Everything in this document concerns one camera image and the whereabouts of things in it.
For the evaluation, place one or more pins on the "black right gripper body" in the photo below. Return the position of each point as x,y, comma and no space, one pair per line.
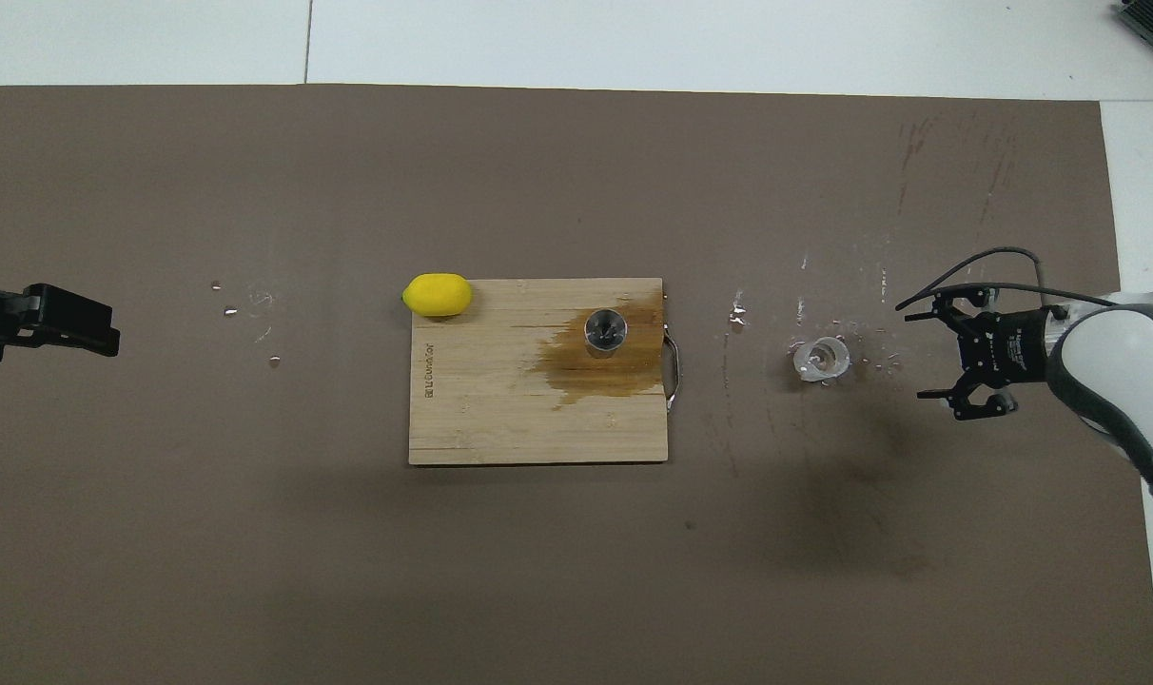
1009,347

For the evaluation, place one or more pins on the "clear plastic cup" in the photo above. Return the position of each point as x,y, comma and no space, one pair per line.
821,360

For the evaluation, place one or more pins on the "steel jigger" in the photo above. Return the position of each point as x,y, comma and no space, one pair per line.
605,328

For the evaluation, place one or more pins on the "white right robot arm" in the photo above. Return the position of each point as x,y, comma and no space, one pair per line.
1128,352

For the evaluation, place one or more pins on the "brown table mat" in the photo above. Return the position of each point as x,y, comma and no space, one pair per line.
253,523

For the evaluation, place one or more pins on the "yellow lemon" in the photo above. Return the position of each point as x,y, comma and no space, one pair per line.
437,295

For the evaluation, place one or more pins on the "wooden cutting board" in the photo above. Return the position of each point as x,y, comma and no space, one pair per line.
481,400

